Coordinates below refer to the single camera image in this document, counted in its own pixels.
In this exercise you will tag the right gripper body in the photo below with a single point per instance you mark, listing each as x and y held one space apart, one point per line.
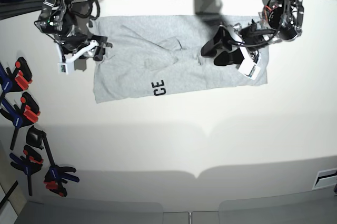
72 48

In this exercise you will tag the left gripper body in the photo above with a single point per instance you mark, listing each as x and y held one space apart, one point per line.
249 40

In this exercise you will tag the grey T-shirt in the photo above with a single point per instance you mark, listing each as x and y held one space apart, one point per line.
161 55

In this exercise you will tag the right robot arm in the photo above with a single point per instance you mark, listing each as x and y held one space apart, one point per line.
58 21

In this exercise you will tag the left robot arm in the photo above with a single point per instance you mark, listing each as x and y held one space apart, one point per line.
280 20

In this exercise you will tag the blue red bar clamp upper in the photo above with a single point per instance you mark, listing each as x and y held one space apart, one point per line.
16 81

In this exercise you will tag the blue red bar clamp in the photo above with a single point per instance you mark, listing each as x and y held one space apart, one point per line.
29 164
25 115
16 81

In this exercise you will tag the blue red bar clamp middle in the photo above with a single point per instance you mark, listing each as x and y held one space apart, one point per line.
25 115

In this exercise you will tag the blue red bar clamp lower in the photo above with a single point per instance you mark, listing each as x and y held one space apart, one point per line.
29 164

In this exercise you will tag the black red bar clamp bottom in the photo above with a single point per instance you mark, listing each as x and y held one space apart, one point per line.
56 176

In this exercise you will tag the white label plate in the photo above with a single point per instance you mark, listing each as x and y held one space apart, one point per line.
324 179

